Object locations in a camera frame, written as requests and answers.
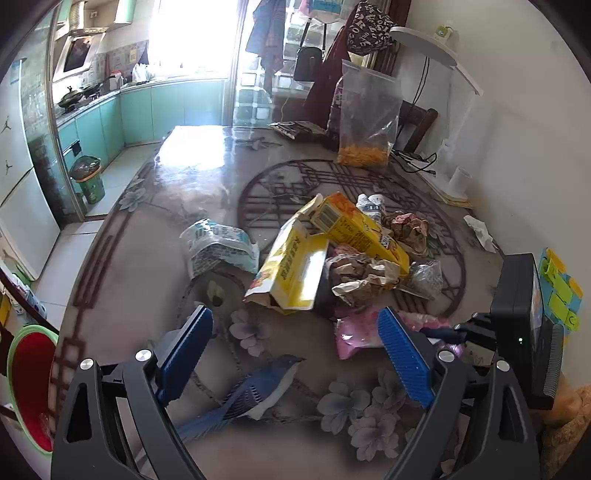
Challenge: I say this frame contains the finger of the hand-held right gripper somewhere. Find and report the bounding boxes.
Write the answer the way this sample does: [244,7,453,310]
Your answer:
[455,312,497,330]
[422,327,498,365]

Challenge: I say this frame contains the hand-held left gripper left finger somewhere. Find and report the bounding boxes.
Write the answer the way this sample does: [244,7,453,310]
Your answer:
[51,305,215,480]

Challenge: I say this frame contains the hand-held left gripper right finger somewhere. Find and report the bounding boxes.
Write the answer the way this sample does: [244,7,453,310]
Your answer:
[378,307,541,480]

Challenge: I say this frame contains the pink plastic packet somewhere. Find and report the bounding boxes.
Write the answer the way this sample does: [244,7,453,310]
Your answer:
[335,308,453,361]

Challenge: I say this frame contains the clear plastic bag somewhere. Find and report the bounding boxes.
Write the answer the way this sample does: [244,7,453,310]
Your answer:
[409,260,444,301]

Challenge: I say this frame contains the kraft paper bag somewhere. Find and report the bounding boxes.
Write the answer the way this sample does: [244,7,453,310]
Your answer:
[325,251,402,308]

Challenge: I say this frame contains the reddish paper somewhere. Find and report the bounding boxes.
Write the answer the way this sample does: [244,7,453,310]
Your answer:
[390,210,433,256]

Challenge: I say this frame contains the blue white plastic bag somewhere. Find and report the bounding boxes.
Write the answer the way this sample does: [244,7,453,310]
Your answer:
[179,218,260,280]

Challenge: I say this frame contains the yellow carton box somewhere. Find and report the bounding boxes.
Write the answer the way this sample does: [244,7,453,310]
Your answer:
[308,191,411,280]

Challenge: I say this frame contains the crushed plastic bottle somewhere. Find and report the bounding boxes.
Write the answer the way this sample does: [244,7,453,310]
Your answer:
[355,193,386,222]

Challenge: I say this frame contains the red basin green rim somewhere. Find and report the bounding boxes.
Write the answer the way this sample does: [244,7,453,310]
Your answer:
[8,325,61,455]

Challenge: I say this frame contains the black shoulder bag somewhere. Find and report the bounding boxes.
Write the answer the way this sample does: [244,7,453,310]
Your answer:
[293,23,324,84]

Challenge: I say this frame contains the green trash bin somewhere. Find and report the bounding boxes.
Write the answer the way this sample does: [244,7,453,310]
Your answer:
[69,156,106,205]

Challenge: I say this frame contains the crumpled white tissue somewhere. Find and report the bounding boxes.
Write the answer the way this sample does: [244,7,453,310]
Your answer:
[463,215,498,254]

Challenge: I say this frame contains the yellow notepad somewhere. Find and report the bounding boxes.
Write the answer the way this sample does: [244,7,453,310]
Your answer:
[436,191,474,209]

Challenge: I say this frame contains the white cup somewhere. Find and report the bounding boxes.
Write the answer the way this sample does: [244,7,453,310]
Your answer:
[448,166,472,199]

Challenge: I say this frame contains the floral printed tablecloth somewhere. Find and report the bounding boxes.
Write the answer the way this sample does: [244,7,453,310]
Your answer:
[51,124,550,480]

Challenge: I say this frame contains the plain wooden chair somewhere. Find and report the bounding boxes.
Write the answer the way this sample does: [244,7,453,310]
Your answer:
[397,102,438,155]

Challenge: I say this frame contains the white refrigerator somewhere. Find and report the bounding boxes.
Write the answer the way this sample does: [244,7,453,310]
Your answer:
[0,58,63,282]

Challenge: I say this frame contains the clear zip bag orange snacks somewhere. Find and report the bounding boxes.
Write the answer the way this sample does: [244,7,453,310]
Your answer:
[337,59,404,167]

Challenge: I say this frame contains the purple label drink bottle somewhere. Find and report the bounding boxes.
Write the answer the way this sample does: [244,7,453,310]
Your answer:
[325,76,347,148]

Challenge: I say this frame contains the teal base cabinets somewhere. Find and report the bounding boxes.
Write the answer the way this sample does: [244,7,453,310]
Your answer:
[58,78,229,160]

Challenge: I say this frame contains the dark snack packet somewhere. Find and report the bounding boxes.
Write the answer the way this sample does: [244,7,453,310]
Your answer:
[268,121,328,143]

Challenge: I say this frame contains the white desk lamp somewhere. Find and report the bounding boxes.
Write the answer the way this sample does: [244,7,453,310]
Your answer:
[390,25,483,204]

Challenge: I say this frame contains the dark red hanging garment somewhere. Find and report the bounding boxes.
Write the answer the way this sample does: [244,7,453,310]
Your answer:
[302,23,352,130]

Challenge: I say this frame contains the black wok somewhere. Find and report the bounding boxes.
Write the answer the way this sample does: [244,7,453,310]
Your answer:
[58,85,87,110]

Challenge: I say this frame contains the black white letter-print bag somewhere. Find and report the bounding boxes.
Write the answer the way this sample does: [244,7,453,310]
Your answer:
[346,0,396,56]

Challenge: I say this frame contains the steel range hood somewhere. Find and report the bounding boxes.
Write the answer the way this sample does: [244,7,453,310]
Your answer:
[53,28,107,84]

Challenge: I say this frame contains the hanging blue red towel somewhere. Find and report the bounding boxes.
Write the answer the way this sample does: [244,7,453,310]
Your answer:
[245,0,287,88]

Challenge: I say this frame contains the blue face-print hanging bag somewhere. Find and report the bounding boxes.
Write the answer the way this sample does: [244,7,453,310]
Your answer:
[309,0,345,21]

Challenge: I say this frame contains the black power cable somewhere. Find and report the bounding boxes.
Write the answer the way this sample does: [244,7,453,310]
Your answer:
[390,150,437,176]

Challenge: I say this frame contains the silver exhaust duct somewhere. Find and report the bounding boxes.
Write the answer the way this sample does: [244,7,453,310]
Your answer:
[69,0,88,31]

